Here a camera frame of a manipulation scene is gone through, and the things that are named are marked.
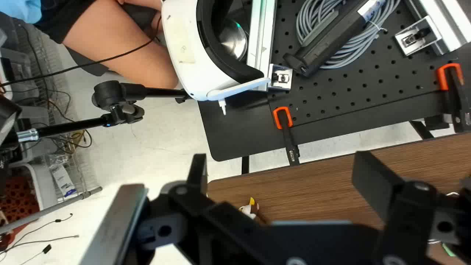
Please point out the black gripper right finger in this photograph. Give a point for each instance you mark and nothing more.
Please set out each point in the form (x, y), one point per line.
(405, 207)

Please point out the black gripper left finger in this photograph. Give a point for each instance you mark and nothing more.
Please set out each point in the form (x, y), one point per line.
(193, 211)

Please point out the brown and white doll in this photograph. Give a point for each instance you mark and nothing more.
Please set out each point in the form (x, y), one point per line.
(252, 209)

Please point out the black perforated breadboard plate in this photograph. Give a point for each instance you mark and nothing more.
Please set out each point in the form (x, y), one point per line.
(379, 89)

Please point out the white VR headset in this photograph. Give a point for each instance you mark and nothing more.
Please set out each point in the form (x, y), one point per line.
(205, 67)

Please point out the person's bare leg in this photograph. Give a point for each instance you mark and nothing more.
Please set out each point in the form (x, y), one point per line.
(106, 33)

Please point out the black power adapter brick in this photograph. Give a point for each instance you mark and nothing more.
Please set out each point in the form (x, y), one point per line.
(324, 27)

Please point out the orange-handled clamp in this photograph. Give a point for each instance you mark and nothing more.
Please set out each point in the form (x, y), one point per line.
(284, 124)
(457, 96)

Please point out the silver aluminium extrusion bracket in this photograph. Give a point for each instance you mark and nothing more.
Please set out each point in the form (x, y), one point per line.
(280, 77)

